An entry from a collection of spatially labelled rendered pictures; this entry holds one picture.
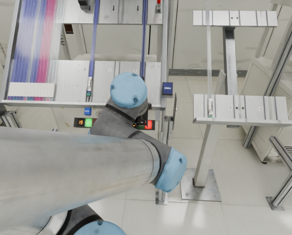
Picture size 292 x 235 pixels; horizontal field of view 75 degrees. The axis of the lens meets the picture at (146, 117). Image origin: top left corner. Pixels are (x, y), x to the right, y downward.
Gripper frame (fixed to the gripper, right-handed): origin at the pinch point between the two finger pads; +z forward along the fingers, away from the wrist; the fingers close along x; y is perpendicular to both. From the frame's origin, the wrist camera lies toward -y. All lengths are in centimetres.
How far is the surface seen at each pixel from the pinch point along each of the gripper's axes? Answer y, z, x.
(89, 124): 5.1, 5.8, -21.2
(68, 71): -17.4, 4.8, -32.0
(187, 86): -68, 170, 47
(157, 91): -9.4, 4.9, 6.7
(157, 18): -43.2, 4.9, 5.7
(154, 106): -2.7, 2.7, 5.3
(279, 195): 39, 49, 81
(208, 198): 44, 57, 42
